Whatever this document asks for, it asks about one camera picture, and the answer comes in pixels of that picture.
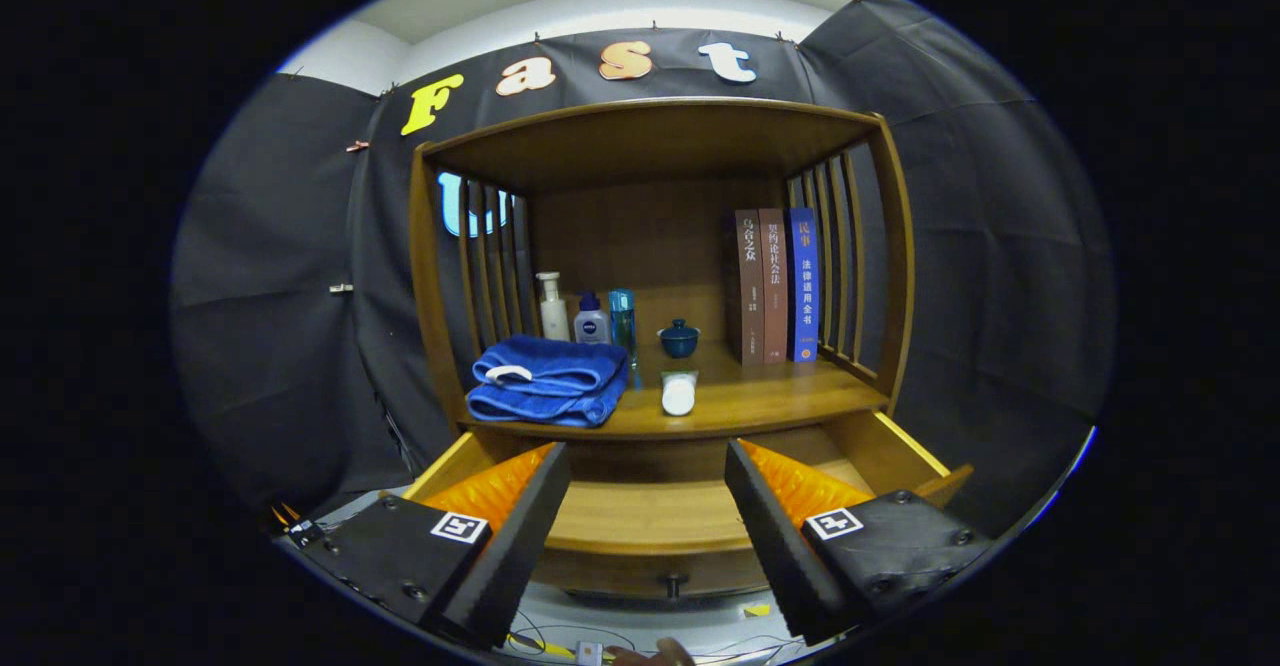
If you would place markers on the small white box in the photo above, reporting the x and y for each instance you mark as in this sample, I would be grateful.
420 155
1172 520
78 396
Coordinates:
590 653

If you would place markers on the teal bottle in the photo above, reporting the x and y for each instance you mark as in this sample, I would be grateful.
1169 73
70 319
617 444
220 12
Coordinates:
622 321

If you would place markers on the blue lidded teacup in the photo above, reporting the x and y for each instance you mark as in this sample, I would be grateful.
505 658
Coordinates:
678 342

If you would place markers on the white pump bottle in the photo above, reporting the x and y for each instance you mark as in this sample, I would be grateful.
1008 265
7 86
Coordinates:
553 316

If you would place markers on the white bottle with blue cap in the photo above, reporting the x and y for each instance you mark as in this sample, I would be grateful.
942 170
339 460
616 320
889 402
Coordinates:
590 326

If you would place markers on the reddish brown book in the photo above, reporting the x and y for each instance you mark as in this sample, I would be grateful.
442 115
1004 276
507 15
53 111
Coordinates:
774 286

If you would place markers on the folded blue towel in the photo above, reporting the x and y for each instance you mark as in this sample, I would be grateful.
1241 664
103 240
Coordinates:
550 386

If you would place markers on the blue book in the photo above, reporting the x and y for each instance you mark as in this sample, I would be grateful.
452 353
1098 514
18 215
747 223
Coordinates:
803 286

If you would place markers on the black backdrop cloth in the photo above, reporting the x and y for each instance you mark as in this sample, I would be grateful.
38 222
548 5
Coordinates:
280 296

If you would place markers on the wooden cabinet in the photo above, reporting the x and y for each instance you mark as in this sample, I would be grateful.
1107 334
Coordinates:
640 146

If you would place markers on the white tube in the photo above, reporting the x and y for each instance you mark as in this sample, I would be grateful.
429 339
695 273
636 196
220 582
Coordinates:
678 396

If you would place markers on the wooden drawer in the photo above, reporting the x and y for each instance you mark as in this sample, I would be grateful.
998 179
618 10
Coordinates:
650 516

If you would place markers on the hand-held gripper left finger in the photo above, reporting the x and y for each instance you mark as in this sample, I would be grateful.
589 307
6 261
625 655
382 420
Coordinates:
520 546

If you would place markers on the dark brown book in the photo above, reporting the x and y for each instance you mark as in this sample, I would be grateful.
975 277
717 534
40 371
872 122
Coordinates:
748 286

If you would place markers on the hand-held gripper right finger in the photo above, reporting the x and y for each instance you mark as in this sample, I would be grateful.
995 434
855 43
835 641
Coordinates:
770 536

